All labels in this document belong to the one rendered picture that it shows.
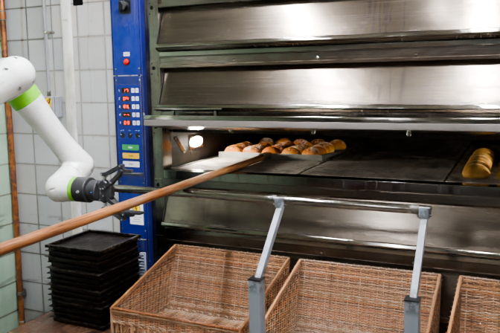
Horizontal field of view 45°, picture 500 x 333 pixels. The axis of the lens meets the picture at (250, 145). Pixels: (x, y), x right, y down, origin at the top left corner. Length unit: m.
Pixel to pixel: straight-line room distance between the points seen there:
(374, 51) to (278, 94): 0.41
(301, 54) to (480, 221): 0.91
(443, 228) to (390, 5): 0.84
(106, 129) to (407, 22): 1.43
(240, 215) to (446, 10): 1.14
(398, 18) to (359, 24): 0.14
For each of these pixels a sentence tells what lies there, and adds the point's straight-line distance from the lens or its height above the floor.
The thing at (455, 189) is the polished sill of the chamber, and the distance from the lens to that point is 2.30.
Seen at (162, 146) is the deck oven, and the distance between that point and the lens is 2.69.
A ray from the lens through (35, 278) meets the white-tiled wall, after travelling 3.33.
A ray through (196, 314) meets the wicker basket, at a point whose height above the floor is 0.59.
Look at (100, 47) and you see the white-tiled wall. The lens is 2.86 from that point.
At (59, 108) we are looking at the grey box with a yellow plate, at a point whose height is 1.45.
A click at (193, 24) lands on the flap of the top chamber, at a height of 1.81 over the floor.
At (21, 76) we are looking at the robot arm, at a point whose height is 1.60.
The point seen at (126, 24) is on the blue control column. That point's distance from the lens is 2.74.
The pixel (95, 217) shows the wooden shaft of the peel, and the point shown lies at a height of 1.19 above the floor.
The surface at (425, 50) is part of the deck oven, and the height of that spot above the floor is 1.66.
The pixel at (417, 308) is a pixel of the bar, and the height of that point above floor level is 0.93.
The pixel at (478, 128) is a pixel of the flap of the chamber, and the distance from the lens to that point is 2.12.
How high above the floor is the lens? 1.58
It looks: 6 degrees down
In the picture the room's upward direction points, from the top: 1 degrees counter-clockwise
